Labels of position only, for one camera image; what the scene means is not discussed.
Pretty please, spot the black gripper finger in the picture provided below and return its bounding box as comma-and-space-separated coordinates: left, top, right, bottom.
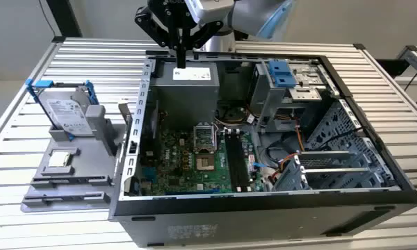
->
134, 7, 182, 69
181, 14, 224, 69

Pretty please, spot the blue RAM stick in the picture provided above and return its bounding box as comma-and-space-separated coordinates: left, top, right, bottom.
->
33, 176, 109, 184
24, 192, 104, 202

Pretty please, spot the blue plastic drive latch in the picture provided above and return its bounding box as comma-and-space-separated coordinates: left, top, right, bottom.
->
268, 60, 294, 88

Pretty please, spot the grey power supply unit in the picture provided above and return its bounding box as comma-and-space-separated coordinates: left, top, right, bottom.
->
149, 61, 220, 131

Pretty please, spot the metal drive bay cage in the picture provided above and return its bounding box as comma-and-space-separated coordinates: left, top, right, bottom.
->
248, 61, 338, 132

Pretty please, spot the metal socket cover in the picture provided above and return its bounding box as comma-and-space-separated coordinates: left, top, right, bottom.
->
193, 121, 218, 153

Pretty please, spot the black plastic fan shroud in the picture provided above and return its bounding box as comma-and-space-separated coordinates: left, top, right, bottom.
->
140, 100, 162, 167

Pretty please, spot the hard disk in blue carrier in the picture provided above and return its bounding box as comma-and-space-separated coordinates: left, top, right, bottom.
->
25, 79, 100, 141

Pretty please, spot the CPU socket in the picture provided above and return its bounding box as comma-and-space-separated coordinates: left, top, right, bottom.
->
196, 153, 217, 171

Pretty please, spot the green motherboard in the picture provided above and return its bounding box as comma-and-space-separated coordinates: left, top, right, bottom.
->
138, 130, 265, 196

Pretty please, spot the grey plastic parts rack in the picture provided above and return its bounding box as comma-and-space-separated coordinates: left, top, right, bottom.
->
20, 105, 132, 213

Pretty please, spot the black table connector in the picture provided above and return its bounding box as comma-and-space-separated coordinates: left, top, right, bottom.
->
374, 59, 409, 76

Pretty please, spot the silver CPU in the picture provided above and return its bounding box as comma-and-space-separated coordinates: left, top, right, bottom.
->
46, 151, 72, 167

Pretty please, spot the blue expansion slot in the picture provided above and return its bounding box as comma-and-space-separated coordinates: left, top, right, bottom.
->
165, 187, 220, 195

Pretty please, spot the metal disk bay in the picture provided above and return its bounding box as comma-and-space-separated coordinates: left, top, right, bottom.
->
273, 150, 397, 192

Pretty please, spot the open black PC case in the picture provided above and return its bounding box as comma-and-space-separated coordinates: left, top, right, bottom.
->
106, 49, 417, 248

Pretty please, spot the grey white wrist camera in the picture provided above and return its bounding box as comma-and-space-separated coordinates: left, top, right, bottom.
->
186, 0, 237, 24

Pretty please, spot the black vertical frame post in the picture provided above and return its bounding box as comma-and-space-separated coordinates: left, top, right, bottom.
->
45, 0, 84, 38

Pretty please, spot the black internal cable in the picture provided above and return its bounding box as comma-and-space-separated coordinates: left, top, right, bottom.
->
260, 130, 301, 169

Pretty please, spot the orange wire bundle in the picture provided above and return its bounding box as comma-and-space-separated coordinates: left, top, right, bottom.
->
270, 116, 306, 184

